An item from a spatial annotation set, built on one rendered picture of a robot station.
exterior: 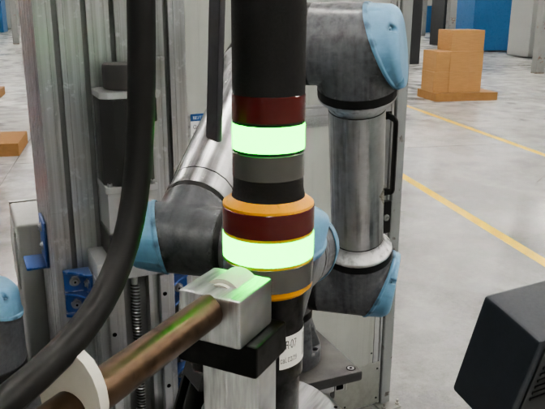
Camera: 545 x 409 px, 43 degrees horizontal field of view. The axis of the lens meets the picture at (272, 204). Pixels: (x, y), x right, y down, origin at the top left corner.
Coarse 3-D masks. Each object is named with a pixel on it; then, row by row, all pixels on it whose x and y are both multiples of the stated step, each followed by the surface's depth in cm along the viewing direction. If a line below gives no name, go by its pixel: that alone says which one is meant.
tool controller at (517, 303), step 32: (544, 288) 104; (480, 320) 102; (512, 320) 96; (544, 320) 97; (480, 352) 103; (512, 352) 97; (544, 352) 94; (480, 384) 104; (512, 384) 98; (544, 384) 98
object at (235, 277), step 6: (228, 270) 30; (234, 270) 30; (240, 270) 30; (246, 270) 30; (222, 276) 30; (228, 276) 30; (234, 276) 30; (240, 276) 30; (246, 276) 30; (252, 276) 30; (210, 282) 30; (216, 282) 29; (222, 282) 29; (228, 282) 29; (234, 282) 29; (240, 282) 29; (228, 288) 29
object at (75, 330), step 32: (128, 0) 22; (128, 32) 22; (128, 64) 22; (128, 96) 22; (128, 128) 22; (128, 160) 23; (128, 192) 23; (128, 224) 22; (128, 256) 22; (96, 288) 22; (96, 320) 21; (64, 352) 20; (32, 384) 19; (64, 384) 21; (96, 384) 21
